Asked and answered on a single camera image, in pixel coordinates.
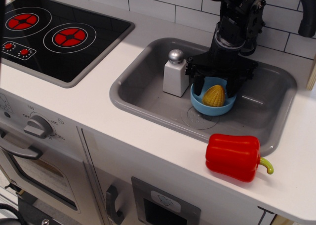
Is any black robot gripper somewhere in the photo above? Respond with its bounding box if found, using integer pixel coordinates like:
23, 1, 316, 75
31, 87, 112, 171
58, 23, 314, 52
185, 44, 258, 98

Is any yellow toy corn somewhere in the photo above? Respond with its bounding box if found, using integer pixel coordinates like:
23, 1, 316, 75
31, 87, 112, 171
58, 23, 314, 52
202, 85, 225, 107

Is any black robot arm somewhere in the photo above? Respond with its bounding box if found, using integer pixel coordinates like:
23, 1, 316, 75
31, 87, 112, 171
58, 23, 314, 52
185, 0, 265, 97

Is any blue plastic bowl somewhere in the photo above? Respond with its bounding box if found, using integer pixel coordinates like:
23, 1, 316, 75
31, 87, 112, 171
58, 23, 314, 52
191, 77, 237, 116

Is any grey plastic sink basin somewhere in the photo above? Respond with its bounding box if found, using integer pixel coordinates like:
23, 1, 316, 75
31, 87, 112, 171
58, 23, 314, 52
110, 38, 297, 156

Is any white salt shaker silver cap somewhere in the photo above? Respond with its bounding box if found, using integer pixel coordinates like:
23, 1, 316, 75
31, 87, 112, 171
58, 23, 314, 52
163, 49, 189, 97

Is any red toy bell pepper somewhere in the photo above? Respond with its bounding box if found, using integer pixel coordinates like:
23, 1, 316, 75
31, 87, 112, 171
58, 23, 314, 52
205, 134, 274, 182

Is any dark grey toy faucet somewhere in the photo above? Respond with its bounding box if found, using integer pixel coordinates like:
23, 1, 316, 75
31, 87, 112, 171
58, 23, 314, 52
240, 0, 316, 57

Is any grey dishwasher panel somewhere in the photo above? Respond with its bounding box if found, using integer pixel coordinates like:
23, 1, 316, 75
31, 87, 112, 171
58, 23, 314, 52
131, 177, 201, 225

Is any black toy stovetop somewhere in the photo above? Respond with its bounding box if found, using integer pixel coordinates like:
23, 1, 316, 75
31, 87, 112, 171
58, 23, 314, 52
0, 0, 135, 88

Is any grey oven knob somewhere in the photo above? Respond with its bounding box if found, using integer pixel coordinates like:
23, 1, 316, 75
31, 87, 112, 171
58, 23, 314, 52
24, 115, 53, 139

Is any oven door window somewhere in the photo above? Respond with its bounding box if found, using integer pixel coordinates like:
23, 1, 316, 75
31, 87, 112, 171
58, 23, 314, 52
8, 154, 78, 211

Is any grey dishwasher door handle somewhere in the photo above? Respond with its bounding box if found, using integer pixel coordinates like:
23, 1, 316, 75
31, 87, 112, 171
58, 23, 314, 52
105, 185, 124, 225

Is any grey oven door handle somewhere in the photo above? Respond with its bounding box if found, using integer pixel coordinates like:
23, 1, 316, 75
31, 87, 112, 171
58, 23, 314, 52
0, 129, 43, 160

